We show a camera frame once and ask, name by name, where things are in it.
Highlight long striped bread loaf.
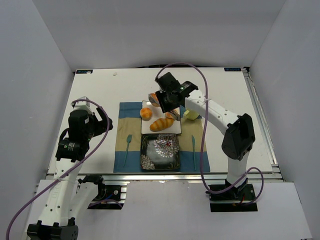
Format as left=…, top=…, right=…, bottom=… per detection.
left=149, top=118, right=174, bottom=132

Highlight oval glazed bread roll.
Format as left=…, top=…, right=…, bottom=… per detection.
left=148, top=93, right=160, bottom=108

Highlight blue beige placemat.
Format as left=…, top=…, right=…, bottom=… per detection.
left=113, top=102, right=203, bottom=173

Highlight teal plastic fork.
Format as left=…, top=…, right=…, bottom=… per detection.
left=123, top=134, right=133, bottom=167

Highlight round bread roll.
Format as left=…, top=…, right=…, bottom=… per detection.
left=165, top=112, right=175, bottom=119
left=139, top=107, right=153, bottom=121

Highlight teal plastic knife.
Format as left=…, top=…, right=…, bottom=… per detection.
left=191, top=135, right=197, bottom=171

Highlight round bread roll left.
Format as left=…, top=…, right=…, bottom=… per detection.
left=139, top=107, right=153, bottom=121

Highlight round bread roll right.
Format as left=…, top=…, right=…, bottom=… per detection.
left=165, top=112, right=175, bottom=119

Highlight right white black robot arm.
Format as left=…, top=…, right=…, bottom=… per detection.
left=155, top=72, right=256, bottom=194

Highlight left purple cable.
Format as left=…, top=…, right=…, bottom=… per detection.
left=6, top=99, right=111, bottom=240

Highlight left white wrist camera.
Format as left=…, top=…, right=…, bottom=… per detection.
left=71, top=96, right=92, bottom=114

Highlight metal tongs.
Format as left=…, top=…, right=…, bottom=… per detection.
left=148, top=92, right=181, bottom=123

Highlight aluminium table right rail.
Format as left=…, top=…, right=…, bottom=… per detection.
left=242, top=66, right=284, bottom=181

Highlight black floral square plate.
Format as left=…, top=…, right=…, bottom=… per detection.
left=140, top=133, right=181, bottom=171

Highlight aluminium table rail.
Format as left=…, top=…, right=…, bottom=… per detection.
left=242, top=66, right=284, bottom=181
left=45, top=168, right=283, bottom=181

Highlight right blue corner label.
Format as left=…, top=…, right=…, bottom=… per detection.
left=224, top=67, right=242, bottom=72

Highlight blue corner label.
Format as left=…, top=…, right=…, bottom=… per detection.
left=224, top=67, right=242, bottom=72
left=75, top=69, right=93, bottom=74

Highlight aluminium table front rail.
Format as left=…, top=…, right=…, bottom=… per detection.
left=45, top=168, right=283, bottom=181

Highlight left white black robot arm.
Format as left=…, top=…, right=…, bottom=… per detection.
left=27, top=105, right=113, bottom=240

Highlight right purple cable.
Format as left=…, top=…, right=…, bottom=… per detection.
left=154, top=62, right=265, bottom=206

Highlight left blue corner label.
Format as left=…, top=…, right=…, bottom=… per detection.
left=75, top=69, right=93, bottom=74

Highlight white square plate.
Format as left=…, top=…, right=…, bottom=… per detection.
left=141, top=100, right=182, bottom=135

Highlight yellow mug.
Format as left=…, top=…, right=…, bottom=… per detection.
left=183, top=109, right=200, bottom=121

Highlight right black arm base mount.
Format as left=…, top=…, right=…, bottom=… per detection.
left=205, top=184, right=258, bottom=213

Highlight purple cable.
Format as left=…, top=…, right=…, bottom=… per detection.
left=154, top=62, right=265, bottom=206
left=6, top=99, right=111, bottom=240

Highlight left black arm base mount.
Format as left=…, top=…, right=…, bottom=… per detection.
left=76, top=175, right=127, bottom=210

